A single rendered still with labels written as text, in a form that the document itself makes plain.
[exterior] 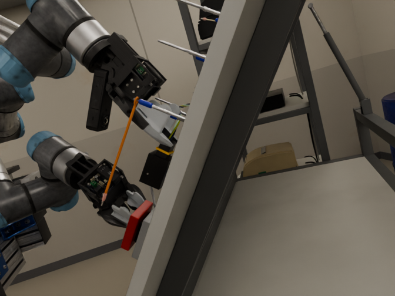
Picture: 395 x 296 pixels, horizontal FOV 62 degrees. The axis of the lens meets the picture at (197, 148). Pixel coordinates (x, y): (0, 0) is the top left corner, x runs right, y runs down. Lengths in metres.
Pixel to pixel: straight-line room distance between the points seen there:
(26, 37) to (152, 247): 0.44
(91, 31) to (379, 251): 0.75
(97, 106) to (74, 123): 2.57
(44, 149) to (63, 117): 2.43
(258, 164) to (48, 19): 1.26
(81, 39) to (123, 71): 0.09
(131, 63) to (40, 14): 0.18
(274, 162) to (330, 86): 2.05
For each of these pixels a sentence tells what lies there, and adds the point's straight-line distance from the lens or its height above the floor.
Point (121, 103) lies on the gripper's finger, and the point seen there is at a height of 1.27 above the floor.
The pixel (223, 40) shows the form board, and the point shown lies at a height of 1.29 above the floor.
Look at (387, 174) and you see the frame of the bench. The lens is 1.30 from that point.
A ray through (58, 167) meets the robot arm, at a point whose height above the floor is 1.18.
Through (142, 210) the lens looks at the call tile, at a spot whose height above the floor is 1.13.
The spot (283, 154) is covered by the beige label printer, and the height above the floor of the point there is 0.83.
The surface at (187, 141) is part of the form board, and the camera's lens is 0.32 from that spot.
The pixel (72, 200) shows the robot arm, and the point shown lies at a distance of 0.86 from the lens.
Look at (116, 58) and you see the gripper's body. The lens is 0.62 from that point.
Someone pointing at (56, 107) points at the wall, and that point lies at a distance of 3.22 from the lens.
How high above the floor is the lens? 1.26
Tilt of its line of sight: 10 degrees down
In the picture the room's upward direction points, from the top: 16 degrees counter-clockwise
